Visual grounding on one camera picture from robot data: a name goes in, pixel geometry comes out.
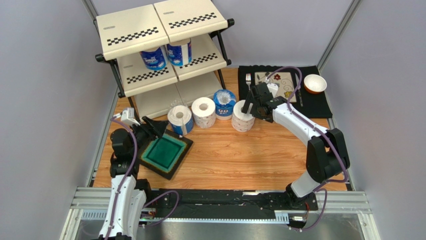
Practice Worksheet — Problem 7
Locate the cream checkered three-tier shelf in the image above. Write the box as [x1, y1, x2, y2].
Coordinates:
[94, 0, 235, 118]

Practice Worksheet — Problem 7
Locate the green square plate black rim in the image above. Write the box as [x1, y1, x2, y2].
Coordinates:
[137, 129, 194, 180]

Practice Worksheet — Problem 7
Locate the dark blue roll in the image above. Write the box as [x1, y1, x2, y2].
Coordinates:
[139, 46, 169, 71]
[166, 38, 193, 67]

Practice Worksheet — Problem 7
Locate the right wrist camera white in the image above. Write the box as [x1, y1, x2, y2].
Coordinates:
[264, 78, 279, 98]

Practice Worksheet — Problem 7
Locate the purple cable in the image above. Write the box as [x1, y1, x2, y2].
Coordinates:
[103, 114, 181, 240]
[266, 65, 350, 233]

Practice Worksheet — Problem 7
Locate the white and orange bowl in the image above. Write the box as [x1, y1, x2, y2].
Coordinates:
[303, 74, 328, 94]

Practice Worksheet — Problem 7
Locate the white red-floral paper roll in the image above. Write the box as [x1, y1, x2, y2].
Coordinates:
[231, 100, 255, 132]

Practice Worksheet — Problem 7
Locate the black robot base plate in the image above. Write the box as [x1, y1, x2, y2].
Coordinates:
[147, 189, 319, 220]

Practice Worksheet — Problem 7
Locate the white floral paper roll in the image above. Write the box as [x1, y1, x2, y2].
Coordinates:
[191, 97, 216, 129]

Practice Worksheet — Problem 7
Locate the aluminium frame rail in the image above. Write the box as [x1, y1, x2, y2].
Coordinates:
[59, 186, 382, 240]

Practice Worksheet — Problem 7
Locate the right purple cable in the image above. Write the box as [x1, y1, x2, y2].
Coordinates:
[266, 65, 350, 233]

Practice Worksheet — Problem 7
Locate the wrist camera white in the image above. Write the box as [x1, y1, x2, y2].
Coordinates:
[112, 107, 141, 126]
[264, 78, 279, 98]

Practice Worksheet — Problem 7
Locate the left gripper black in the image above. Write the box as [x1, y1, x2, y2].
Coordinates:
[127, 116, 169, 157]

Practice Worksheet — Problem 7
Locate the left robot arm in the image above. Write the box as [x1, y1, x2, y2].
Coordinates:
[98, 115, 169, 240]

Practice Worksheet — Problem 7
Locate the silver fork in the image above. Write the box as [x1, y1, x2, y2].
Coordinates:
[245, 73, 252, 91]

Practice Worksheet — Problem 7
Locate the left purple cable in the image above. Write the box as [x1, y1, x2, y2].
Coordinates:
[103, 114, 181, 240]

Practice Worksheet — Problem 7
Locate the plastic-wrapped roll blue label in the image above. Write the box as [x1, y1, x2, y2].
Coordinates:
[167, 98, 194, 136]

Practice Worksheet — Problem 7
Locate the silver table knife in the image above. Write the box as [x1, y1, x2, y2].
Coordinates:
[295, 74, 304, 108]

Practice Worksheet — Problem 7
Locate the square floral plate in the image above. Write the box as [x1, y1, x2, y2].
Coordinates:
[254, 72, 294, 100]

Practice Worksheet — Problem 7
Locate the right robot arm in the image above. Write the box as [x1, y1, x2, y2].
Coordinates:
[241, 82, 350, 199]

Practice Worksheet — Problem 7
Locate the blue cartoon-face wrapped roll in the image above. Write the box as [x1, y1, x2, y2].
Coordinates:
[213, 89, 237, 121]

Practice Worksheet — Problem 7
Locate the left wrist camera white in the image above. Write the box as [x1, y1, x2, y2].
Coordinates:
[112, 107, 141, 126]

